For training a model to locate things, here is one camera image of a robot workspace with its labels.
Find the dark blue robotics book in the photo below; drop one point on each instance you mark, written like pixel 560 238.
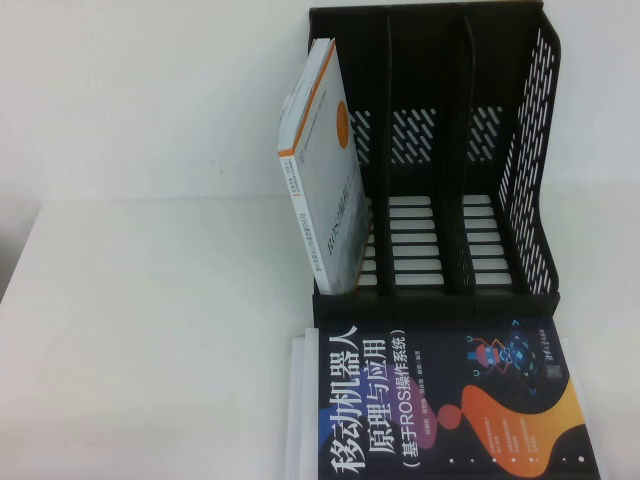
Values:
pixel 400 400

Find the white and orange book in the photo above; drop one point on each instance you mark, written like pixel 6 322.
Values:
pixel 325 175

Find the black plastic book stand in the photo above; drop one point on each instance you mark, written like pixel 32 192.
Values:
pixel 450 305

